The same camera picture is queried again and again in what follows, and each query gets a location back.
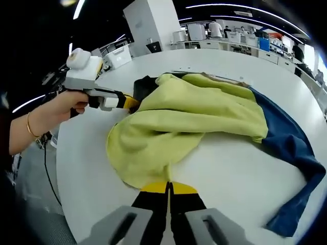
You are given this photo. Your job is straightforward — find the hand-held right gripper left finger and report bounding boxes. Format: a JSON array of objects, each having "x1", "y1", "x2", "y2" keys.
[{"x1": 81, "y1": 181, "x2": 171, "y2": 245}]

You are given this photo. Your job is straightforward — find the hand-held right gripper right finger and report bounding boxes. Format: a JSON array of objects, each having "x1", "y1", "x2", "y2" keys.
[{"x1": 170, "y1": 181, "x2": 253, "y2": 245}]

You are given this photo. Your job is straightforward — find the yellow blue black garment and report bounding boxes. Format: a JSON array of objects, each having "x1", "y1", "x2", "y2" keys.
[{"x1": 106, "y1": 72, "x2": 326, "y2": 238}]

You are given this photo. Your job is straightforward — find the person's left hand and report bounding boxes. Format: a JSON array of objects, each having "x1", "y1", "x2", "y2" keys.
[{"x1": 50, "y1": 90, "x2": 90, "y2": 126}]

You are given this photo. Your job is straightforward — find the white storage box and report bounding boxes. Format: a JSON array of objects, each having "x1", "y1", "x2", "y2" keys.
[{"x1": 103, "y1": 45, "x2": 133, "y2": 69}]

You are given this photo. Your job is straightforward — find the grey mesh office chair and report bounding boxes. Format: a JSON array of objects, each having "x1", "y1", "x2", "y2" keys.
[{"x1": 25, "y1": 209, "x2": 77, "y2": 245}]

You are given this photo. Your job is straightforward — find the white counter cabinets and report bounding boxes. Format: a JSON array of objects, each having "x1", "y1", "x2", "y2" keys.
[{"x1": 170, "y1": 38, "x2": 297, "y2": 72}]

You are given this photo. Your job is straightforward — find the long ceiling light strip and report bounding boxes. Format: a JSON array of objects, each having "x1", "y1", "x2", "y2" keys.
[{"x1": 185, "y1": 4, "x2": 311, "y2": 36}]

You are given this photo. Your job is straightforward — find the blue crate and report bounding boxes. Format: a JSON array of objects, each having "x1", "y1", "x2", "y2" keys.
[{"x1": 259, "y1": 35, "x2": 271, "y2": 52}]

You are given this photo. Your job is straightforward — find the gold bracelet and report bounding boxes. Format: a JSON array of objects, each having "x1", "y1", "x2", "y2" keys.
[{"x1": 25, "y1": 111, "x2": 42, "y2": 139}]

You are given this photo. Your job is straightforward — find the black cable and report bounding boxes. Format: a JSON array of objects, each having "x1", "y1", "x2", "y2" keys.
[{"x1": 41, "y1": 137, "x2": 64, "y2": 208}]

